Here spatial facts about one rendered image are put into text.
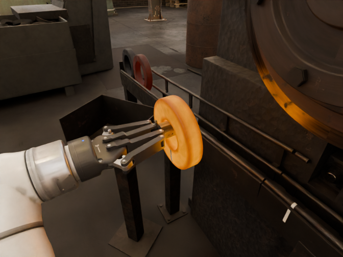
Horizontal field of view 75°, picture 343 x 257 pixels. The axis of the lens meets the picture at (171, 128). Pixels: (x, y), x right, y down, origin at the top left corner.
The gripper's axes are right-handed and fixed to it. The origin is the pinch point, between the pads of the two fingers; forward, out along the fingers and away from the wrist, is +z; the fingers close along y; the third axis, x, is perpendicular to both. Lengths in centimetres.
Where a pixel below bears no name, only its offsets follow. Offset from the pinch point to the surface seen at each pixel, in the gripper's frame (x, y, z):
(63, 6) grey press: -2, -268, 9
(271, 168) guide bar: -15.5, 9.7, 21.9
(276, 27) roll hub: 19.7, 12.4, 8.9
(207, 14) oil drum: -22, -217, 168
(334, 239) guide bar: -13.8, 28.3, 15.9
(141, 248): -83, -23, -9
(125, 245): -83, -28, -15
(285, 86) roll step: 9.4, 11.8, 15.1
